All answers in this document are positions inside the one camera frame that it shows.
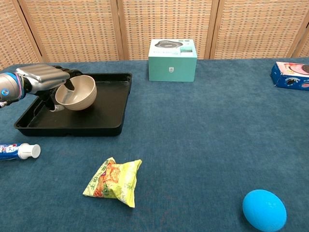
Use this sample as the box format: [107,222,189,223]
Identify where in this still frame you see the blue white toothpaste tube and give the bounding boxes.
[0,143,42,162]

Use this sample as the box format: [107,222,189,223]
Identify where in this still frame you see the blue carpet table cover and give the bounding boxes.
[0,58,309,232]

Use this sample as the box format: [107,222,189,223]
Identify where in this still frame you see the woven wicker screen panel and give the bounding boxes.
[12,0,124,63]
[0,0,43,71]
[117,0,219,61]
[293,14,309,58]
[210,0,309,60]

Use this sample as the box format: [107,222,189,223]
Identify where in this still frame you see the blue cookie box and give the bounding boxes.
[270,61,309,91]

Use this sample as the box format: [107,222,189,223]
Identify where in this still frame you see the beige ribbed bowl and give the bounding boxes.
[55,75,98,111]

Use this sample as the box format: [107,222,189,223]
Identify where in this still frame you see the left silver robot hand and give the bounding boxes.
[14,63,84,113]

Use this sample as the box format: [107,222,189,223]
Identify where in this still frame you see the yellow-green snack packet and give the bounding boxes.
[82,157,143,208]

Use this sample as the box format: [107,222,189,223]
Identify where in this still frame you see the teal speaker box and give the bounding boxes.
[148,39,198,83]

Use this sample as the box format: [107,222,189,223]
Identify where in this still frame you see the black plastic tray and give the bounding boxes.
[14,72,133,137]

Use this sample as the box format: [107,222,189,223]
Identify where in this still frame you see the blue ball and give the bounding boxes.
[242,189,288,232]

